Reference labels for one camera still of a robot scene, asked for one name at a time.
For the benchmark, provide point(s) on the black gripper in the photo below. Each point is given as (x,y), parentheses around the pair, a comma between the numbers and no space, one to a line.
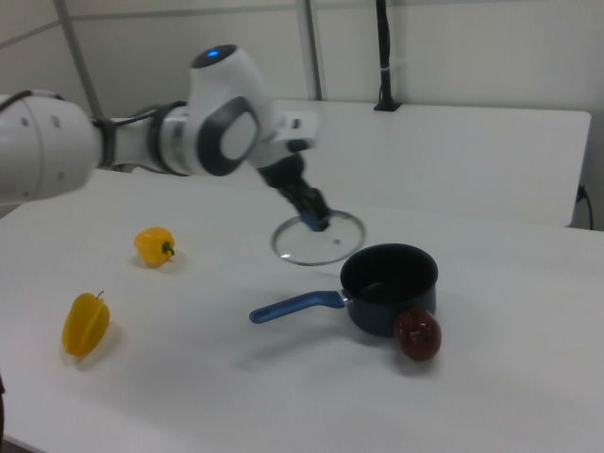
(283,172)

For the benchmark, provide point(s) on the glass lid with blue knob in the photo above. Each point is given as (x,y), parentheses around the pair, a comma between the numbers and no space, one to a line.
(325,243)

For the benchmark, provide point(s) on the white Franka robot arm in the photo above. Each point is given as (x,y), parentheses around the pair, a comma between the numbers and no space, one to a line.
(141,137)

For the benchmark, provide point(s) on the white background table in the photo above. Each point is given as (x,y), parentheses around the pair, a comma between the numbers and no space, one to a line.
(448,160)

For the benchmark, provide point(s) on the yellow bell pepper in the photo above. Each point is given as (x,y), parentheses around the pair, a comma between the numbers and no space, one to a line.
(152,246)

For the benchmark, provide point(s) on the red bell pepper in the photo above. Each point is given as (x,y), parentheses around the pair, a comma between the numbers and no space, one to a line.
(419,334)

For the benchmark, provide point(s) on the black pole with clamp base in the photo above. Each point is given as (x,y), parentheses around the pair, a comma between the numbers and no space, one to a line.
(386,56)

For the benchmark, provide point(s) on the yellow starfruit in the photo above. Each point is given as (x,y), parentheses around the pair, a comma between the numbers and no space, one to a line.
(86,324)

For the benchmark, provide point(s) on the silver wall post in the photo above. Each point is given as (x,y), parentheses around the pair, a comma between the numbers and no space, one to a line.
(313,47)

